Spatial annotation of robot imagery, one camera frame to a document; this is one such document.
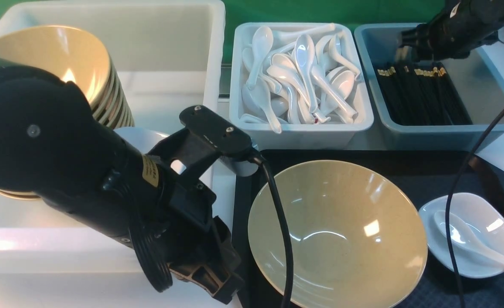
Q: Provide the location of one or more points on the stack of white small dishes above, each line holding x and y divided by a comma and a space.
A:
142, 139

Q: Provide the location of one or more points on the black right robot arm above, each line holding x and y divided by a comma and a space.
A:
453, 33

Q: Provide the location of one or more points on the bundle of black chopsticks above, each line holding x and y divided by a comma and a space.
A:
418, 94

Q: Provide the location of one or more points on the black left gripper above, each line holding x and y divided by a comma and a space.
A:
197, 244

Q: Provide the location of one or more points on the tan noodle bowl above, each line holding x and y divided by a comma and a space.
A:
357, 239

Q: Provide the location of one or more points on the white spoon bin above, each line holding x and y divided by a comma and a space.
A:
299, 130

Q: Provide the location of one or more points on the white small dish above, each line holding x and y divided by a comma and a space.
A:
483, 219

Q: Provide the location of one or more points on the white ceramic soup spoon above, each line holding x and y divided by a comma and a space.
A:
482, 250

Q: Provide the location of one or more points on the blue chopstick bin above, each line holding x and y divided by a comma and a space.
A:
480, 90

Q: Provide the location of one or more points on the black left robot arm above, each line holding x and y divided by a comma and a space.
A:
153, 203

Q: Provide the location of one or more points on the green backdrop cloth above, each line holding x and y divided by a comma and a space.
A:
320, 10

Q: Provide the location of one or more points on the large white plastic tub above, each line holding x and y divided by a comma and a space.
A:
37, 239

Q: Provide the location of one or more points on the stack of tan noodle bowls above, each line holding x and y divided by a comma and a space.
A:
81, 60

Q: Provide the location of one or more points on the pile of white soup spoons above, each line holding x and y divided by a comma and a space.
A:
303, 77

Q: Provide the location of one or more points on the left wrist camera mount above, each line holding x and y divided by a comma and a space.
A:
205, 139

